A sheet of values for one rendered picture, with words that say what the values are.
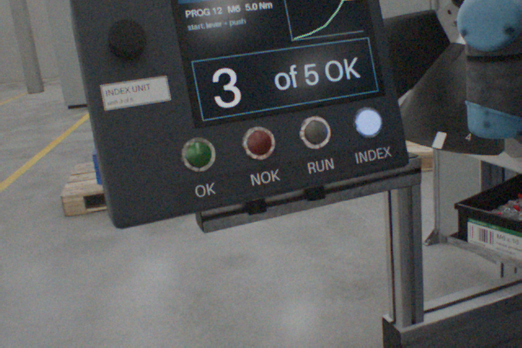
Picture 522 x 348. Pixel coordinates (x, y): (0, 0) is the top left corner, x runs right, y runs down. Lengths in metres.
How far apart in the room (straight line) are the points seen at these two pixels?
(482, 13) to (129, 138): 0.46
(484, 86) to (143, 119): 0.47
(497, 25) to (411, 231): 0.27
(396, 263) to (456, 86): 0.57
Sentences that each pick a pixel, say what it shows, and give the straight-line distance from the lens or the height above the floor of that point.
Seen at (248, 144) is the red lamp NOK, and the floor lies 1.12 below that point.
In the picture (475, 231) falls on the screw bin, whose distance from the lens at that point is 0.95.
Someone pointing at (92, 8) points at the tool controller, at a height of 1.23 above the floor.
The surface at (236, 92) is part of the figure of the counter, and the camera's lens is 0.45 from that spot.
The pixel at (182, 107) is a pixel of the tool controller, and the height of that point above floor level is 1.15.
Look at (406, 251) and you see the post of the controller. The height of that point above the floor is 0.95.
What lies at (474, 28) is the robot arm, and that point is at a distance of 0.74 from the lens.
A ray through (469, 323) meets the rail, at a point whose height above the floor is 0.83.
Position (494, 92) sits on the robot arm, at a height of 1.09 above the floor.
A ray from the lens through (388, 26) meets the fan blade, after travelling 1.39.
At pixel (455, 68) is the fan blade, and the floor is 1.06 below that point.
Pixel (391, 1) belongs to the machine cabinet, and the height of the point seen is 1.06.
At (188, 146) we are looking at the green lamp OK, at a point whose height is 1.12.
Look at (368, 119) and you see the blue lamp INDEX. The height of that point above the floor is 1.12.
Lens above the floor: 1.23
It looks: 15 degrees down
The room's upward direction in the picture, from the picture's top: 6 degrees counter-clockwise
